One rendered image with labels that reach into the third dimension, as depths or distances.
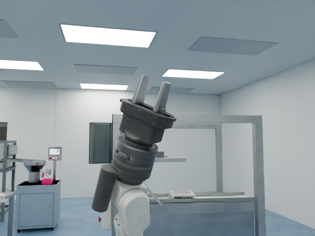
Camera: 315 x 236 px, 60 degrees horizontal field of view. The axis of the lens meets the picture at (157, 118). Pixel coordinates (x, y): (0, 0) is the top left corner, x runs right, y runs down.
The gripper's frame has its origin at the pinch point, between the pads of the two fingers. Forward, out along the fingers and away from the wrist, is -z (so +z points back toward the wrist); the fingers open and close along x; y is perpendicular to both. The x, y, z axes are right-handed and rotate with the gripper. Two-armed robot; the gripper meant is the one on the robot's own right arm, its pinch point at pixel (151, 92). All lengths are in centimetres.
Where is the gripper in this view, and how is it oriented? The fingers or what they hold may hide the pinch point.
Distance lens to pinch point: 55.4
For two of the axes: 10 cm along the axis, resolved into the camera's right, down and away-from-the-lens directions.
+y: 5.2, -0.6, 8.5
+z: -2.7, 9.4, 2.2
